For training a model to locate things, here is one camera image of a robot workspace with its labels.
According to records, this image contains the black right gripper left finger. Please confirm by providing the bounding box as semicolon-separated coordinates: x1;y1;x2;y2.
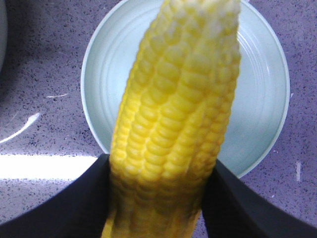
0;154;110;238

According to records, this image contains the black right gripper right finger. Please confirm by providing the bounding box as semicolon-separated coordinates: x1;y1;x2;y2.
202;161;317;238

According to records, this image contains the light green plate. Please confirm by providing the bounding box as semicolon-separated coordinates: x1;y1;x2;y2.
81;0;290;178

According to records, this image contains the corn cob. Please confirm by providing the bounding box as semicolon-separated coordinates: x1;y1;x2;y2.
102;0;241;238

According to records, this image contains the pale green electric pot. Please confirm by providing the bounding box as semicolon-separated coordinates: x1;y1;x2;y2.
0;0;8;69

